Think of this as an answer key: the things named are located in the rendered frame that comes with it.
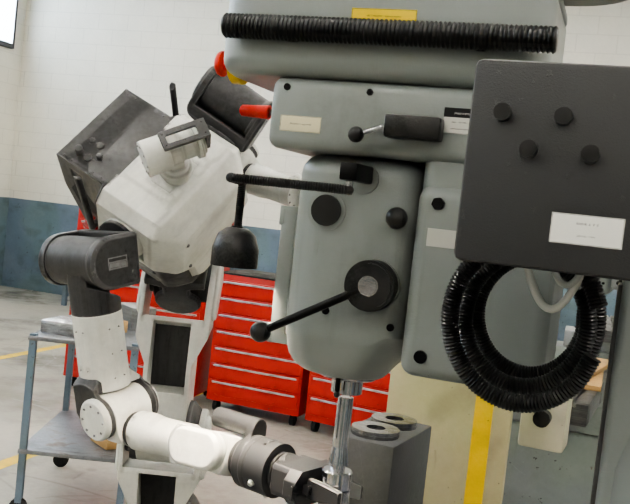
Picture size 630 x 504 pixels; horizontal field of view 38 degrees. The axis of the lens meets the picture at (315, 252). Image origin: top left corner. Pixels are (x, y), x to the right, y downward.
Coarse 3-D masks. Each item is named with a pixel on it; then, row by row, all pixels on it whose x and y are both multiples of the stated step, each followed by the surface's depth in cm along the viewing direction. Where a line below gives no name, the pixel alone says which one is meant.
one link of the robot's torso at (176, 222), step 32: (128, 96) 177; (96, 128) 173; (128, 128) 173; (160, 128) 174; (64, 160) 170; (96, 160) 169; (128, 160) 170; (192, 160) 170; (224, 160) 171; (96, 192) 172; (128, 192) 166; (160, 192) 167; (192, 192) 167; (224, 192) 171; (96, 224) 177; (128, 224) 165; (160, 224) 163; (192, 224) 167; (224, 224) 179; (160, 256) 168; (192, 256) 173
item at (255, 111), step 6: (240, 108) 152; (246, 108) 151; (252, 108) 151; (258, 108) 151; (264, 108) 150; (270, 108) 150; (246, 114) 152; (252, 114) 151; (258, 114) 151; (264, 114) 150; (270, 114) 150
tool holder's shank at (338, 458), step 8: (344, 400) 136; (352, 400) 136; (344, 408) 136; (352, 408) 137; (336, 416) 137; (344, 416) 136; (336, 424) 137; (344, 424) 136; (336, 432) 137; (344, 432) 136; (336, 440) 136; (344, 440) 136; (336, 448) 136; (344, 448) 136; (336, 456) 136; (344, 456) 136; (336, 464) 136; (344, 464) 136
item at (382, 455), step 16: (384, 416) 178; (400, 416) 179; (352, 432) 167; (368, 432) 164; (384, 432) 165; (400, 432) 171; (416, 432) 173; (352, 448) 163; (368, 448) 162; (384, 448) 161; (400, 448) 163; (416, 448) 172; (352, 464) 163; (368, 464) 162; (384, 464) 161; (400, 464) 164; (416, 464) 173; (352, 480) 163; (368, 480) 162; (384, 480) 161; (400, 480) 166; (416, 480) 175; (368, 496) 162; (384, 496) 161; (400, 496) 167; (416, 496) 176
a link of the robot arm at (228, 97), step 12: (216, 84) 177; (228, 84) 178; (240, 84) 179; (204, 96) 178; (216, 96) 178; (228, 96) 178; (240, 96) 178; (252, 96) 179; (204, 108) 180; (216, 108) 179; (228, 108) 178; (228, 120) 179; (240, 120) 178; (240, 132) 180
